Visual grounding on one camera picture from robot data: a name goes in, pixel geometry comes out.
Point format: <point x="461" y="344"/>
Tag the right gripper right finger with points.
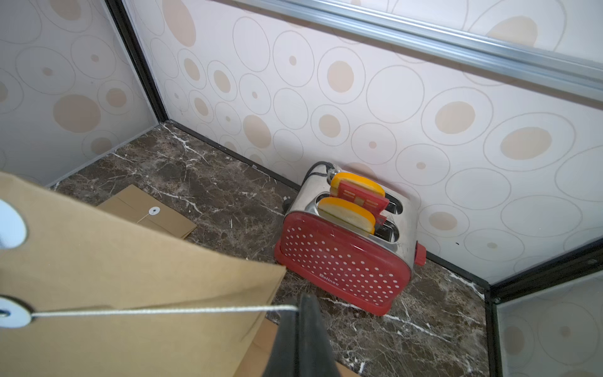
<point x="316" y="357"/>

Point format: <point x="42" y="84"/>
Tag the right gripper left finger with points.
<point x="283" y="359"/>

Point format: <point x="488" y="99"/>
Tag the brown file envelope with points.
<point x="166" y="292"/>
<point x="136" y="206"/>
<point x="257" y="356"/>

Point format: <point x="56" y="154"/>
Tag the red polka dot toaster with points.
<point x="366" y="270"/>

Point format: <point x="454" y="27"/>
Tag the front yellow toast slice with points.
<point x="348" y="212"/>

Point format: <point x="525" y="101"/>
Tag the yellow toast slice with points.
<point x="348" y="212"/>
<point x="349" y="186"/>

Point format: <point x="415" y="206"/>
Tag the rear yellow toast slice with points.
<point x="349" y="186"/>

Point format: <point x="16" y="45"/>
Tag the back aluminium rail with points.
<point x="571" y="77"/>

